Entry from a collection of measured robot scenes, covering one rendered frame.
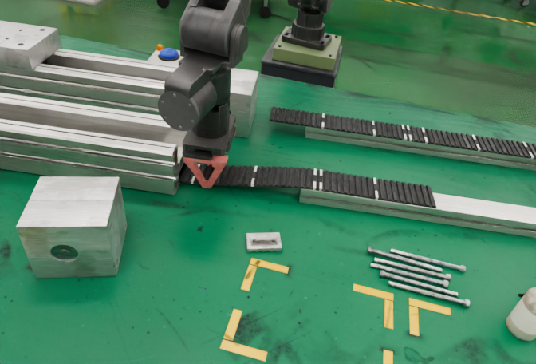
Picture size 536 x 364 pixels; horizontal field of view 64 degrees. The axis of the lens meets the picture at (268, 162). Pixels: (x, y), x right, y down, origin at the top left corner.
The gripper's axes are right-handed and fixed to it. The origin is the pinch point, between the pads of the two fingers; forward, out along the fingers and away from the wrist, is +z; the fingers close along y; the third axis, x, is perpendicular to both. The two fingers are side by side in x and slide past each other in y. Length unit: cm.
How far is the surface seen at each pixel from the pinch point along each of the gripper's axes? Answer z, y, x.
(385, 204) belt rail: -0.9, 2.9, 29.1
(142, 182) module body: -0.8, 5.2, -9.7
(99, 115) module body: -7.3, -2.2, -18.9
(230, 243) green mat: 1.5, 13.2, 5.9
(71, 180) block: -8.1, 15.1, -15.1
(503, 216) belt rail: -1.6, 2.6, 47.6
